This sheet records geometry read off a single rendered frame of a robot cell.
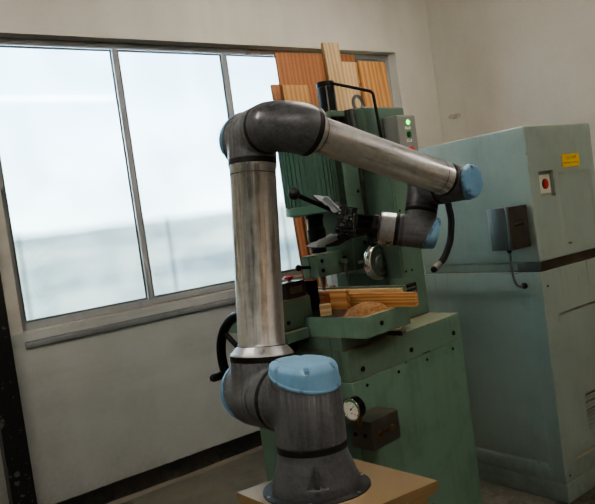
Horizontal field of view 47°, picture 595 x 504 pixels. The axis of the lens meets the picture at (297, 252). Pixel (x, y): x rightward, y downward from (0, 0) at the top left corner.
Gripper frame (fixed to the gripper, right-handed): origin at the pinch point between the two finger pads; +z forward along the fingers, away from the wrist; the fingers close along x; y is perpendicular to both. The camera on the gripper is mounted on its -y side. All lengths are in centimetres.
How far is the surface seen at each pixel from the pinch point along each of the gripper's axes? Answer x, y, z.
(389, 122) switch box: -42, -20, -19
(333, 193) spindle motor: -13.0, -11.9, -4.9
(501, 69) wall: -165, -199, -80
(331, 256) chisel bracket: 4.8, -20.9, -6.3
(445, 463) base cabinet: 63, -45, -50
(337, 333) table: 30.6, -4.1, -12.3
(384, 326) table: 26.9, -3.5, -25.1
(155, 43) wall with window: -112, -109, 103
